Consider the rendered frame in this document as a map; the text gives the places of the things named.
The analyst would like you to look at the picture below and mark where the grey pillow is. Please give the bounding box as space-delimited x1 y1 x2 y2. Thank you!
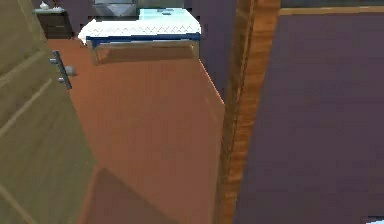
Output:
91 0 141 18

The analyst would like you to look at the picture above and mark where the brown wooden door frame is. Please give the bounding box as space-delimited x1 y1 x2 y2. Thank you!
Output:
213 0 283 224

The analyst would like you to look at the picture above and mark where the dark bar door handle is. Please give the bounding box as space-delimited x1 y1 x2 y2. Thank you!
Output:
49 50 77 91

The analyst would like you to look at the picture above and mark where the dark brown nightstand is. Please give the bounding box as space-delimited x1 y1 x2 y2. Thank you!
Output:
33 7 74 40

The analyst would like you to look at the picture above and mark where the bed with white blue cover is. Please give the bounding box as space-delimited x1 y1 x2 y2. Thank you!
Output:
77 7 202 66

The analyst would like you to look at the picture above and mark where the olive wooden room door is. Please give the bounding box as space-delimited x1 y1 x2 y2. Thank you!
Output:
0 0 98 224

